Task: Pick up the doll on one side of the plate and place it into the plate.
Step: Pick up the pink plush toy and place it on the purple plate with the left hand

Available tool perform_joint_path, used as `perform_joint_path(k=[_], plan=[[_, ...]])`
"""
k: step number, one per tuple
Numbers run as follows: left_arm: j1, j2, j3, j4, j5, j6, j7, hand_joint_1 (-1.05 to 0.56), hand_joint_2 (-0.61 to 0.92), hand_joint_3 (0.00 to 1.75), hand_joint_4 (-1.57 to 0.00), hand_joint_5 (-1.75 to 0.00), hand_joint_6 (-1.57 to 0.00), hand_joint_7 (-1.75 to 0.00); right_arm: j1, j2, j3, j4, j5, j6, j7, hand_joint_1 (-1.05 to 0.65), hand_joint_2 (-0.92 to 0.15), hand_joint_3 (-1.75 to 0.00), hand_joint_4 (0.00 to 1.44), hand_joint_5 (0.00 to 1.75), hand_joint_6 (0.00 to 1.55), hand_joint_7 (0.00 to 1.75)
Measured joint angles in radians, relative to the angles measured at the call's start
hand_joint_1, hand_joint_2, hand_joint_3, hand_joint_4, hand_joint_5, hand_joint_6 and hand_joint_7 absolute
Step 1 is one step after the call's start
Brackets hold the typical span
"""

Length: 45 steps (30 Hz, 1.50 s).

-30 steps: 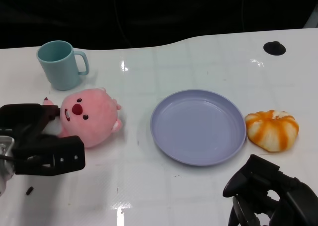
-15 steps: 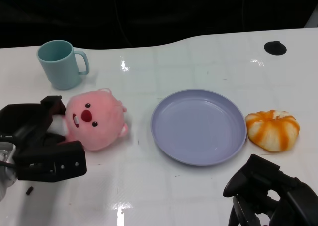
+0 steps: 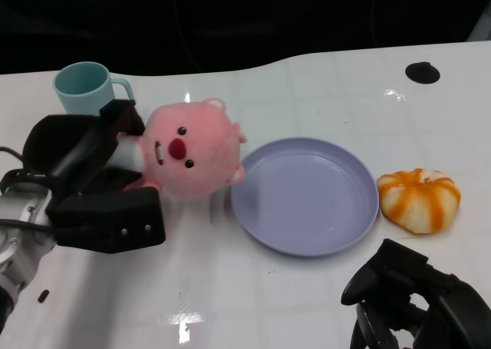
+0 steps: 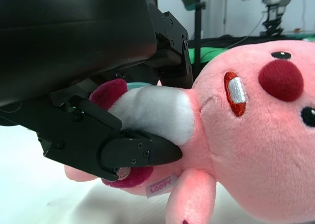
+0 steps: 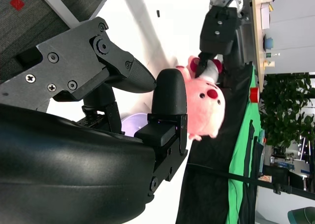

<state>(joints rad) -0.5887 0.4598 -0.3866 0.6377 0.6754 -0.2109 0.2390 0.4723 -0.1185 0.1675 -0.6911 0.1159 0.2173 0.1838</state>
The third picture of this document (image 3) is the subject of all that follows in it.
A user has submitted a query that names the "orange white pumpkin plush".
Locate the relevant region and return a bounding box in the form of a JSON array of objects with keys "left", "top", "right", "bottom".
[{"left": 376, "top": 168, "right": 463, "bottom": 236}]

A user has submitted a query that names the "black backdrop cloth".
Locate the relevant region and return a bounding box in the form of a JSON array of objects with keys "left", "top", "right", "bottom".
[{"left": 0, "top": 0, "right": 491, "bottom": 76}]

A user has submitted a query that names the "light blue plastic mug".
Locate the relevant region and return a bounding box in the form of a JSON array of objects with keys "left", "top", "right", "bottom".
[{"left": 52, "top": 61, "right": 135, "bottom": 117}]

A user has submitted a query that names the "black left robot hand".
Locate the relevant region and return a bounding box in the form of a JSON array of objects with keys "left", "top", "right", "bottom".
[{"left": 21, "top": 99, "right": 166, "bottom": 255}]

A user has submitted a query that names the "black round cable grommet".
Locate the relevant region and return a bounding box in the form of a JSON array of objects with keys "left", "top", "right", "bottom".
[{"left": 404, "top": 61, "right": 442, "bottom": 85}]

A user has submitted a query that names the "pink plush beaver doll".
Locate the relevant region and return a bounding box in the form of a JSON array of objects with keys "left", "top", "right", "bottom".
[{"left": 114, "top": 97, "right": 247, "bottom": 203}]

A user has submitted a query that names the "lavender plastic plate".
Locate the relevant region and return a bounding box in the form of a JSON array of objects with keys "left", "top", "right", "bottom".
[{"left": 230, "top": 136, "right": 381, "bottom": 258}]

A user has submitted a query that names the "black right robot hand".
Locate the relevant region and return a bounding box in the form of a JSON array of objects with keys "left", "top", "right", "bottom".
[{"left": 340, "top": 238, "right": 491, "bottom": 349}]

